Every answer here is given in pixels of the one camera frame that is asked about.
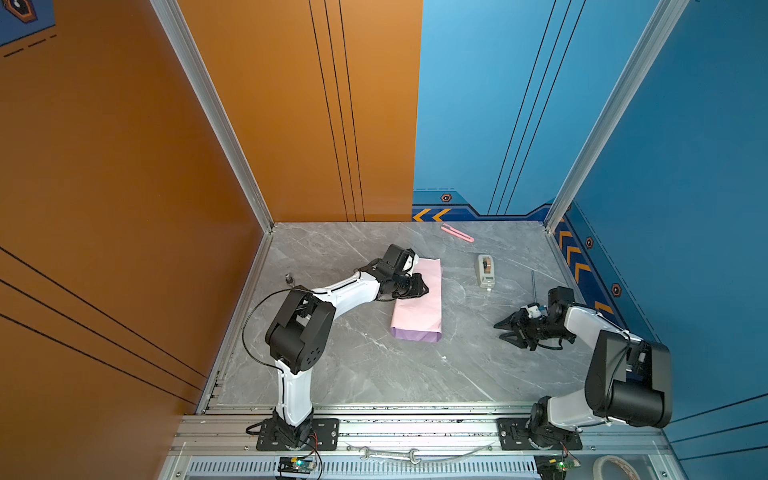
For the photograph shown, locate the silver wrench on rail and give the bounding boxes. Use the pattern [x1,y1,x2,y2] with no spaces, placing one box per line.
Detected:
[359,447,422,465]

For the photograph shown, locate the yellow handled screwdriver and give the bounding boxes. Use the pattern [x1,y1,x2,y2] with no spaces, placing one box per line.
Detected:
[530,270,538,303]

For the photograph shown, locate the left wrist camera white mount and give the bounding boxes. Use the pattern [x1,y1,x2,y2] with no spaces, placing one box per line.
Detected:
[380,244,418,276]

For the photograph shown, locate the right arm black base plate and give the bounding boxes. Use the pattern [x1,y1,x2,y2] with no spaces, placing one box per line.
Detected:
[496,417,583,451]

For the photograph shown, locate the left green circuit board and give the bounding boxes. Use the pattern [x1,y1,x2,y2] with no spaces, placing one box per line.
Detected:
[276,456,318,479]

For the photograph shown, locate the pink scissors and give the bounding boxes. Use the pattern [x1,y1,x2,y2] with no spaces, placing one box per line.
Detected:
[440,224,475,243]

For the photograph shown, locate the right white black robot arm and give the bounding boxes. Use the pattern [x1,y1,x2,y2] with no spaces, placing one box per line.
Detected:
[494,300,673,449]

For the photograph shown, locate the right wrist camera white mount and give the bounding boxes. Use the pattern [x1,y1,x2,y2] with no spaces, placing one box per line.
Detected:
[524,286,575,319]

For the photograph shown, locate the right green circuit board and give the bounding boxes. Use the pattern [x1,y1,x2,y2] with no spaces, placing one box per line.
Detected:
[534,457,568,480]

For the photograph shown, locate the white tape roll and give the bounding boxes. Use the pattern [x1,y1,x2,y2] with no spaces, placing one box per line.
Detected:
[592,455,640,480]

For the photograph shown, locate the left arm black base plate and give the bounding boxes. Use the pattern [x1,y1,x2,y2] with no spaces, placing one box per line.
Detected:
[256,417,340,452]

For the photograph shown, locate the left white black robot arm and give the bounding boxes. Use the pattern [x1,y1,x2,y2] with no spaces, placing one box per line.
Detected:
[265,272,432,449]

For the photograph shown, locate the white tape dispenser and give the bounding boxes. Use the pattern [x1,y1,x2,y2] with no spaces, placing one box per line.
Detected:
[477,254,496,291]

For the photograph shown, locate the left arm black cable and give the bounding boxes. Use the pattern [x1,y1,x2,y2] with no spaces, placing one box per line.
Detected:
[241,287,307,374]

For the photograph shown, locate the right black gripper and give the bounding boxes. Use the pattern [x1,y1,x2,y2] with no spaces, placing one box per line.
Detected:
[494,307,574,350]

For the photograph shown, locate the green circuit board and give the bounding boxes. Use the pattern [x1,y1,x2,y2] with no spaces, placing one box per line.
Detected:
[276,456,318,479]
[534,457,568,480]

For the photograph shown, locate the pink wrapping paper sheet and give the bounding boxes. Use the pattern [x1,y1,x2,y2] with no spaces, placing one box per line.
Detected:
[390,259,442,343]

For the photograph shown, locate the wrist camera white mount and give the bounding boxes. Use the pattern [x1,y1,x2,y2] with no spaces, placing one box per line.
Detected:
[524,286,575,319]
[380,244,418,276]

